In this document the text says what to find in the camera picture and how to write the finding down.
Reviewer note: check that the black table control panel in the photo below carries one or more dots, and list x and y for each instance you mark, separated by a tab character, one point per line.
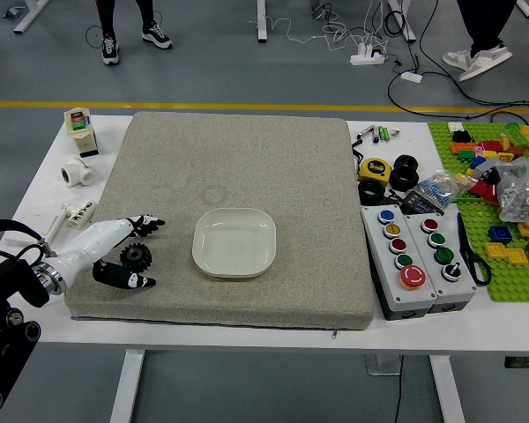
524	362

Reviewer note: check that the white pipe tee fitting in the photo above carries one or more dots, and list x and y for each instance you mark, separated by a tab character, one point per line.
77	172

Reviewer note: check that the white toy brick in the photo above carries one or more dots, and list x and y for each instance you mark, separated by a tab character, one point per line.
456	127

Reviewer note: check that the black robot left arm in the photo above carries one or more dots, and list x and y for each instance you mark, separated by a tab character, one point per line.
4	277

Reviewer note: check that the grey under-table bracket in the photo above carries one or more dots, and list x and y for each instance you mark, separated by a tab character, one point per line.
381	365

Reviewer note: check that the white table leg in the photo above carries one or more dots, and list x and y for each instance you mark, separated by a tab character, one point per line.
125	388
447	392

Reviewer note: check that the green studded baseplate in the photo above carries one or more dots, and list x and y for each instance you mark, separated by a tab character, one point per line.
511	282

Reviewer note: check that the person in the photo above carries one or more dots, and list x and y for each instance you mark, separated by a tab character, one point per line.
485	22
106	17

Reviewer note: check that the white power strip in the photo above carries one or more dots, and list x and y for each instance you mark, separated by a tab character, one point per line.
366	56

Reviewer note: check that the big black gear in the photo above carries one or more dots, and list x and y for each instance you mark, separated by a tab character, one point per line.
136	257

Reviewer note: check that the green battery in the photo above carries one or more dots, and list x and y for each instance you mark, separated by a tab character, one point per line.
381	133
386	133

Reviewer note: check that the clear bag of blue resistors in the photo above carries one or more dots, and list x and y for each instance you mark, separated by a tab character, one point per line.
441	187

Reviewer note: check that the orange toy brick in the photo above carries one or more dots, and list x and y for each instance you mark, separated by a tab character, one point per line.
463	148

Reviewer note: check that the green toy brick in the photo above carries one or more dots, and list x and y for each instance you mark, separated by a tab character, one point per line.
466	155

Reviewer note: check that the grey-brown cushion mat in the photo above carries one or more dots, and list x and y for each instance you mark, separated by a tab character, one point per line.
247	167

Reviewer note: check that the grey four-button control box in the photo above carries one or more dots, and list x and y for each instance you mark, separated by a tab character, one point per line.
456	288

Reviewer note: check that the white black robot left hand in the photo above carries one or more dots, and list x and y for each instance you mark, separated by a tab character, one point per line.
92	240

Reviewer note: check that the blue toy brick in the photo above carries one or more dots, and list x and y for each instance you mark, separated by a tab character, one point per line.
500	234

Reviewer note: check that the red toy brick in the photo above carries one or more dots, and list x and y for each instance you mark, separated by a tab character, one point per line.
491	146

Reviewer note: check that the black rubber tyre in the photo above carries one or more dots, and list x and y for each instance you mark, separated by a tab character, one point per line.
404	178
407	161
372	192

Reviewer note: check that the black scissors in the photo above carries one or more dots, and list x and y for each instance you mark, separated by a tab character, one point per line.
463	233

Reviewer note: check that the white square dish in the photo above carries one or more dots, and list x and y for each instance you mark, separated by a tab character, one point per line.
233	247

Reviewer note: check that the lime green toy plate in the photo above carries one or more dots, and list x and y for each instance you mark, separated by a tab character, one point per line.
516	133

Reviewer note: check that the cream switch box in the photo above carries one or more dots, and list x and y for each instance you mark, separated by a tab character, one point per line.
81	141

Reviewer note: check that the black toy brick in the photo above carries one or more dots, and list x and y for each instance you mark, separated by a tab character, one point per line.
460	137

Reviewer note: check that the yellow black tape measure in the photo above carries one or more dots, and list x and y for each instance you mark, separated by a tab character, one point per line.
376	168

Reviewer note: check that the yellow flat toy tile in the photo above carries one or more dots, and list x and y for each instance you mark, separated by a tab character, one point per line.
517	256
496	250

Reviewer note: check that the red toy wedge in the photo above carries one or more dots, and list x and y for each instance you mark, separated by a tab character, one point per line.
482	190

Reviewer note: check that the white power adapter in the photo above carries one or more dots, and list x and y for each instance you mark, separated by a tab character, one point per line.
411	76

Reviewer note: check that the grey toy piece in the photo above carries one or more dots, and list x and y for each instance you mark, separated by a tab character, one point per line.
480	165

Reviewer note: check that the grey five-button control box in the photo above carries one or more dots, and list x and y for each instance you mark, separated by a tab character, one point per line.
377	238

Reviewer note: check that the black digital meter module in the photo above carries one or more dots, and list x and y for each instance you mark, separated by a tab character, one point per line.
421	205

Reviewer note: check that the clear bag of metal nuts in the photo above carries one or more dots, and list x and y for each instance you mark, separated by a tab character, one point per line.
522	196

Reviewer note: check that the white desk frame leg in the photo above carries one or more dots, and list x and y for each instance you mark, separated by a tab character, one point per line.
263	22
28	20
405	24
526	9

